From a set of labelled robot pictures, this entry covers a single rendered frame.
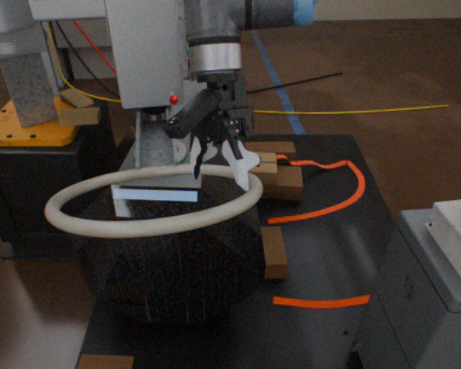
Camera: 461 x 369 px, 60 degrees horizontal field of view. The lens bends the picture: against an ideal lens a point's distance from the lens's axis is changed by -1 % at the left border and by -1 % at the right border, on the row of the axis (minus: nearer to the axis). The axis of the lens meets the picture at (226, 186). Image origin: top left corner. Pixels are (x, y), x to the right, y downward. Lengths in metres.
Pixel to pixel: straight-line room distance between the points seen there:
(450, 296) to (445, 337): 0.18
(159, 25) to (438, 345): 1.36
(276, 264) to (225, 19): 1.71
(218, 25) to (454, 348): 1.29
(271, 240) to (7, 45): 1.65
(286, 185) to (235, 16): 2.13
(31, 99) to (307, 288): 1.76
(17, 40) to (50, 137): 0.46
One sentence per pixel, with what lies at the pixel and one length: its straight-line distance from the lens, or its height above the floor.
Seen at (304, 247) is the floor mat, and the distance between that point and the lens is 2.51.
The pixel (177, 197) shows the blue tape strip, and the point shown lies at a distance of 1.54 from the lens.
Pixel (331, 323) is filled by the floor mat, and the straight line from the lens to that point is 2.20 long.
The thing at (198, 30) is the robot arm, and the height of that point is 1.61.
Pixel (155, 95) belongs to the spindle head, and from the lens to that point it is 1.43.
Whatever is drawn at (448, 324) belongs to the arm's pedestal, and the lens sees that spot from 1.45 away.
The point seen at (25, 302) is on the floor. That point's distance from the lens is 2.48.
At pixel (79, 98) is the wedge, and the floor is 0.81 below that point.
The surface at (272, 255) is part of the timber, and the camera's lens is 2.27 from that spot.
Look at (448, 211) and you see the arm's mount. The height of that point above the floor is 0.96.
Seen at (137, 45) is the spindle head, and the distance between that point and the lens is 1.37.
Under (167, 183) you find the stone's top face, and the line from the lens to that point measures 1.57.
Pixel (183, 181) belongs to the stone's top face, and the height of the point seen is 0.86.
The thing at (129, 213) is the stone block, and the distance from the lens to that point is 1.58.
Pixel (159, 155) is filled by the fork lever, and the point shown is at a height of 1.12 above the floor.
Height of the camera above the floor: 1.80
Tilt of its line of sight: 38 degrees down
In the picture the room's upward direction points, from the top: straight up
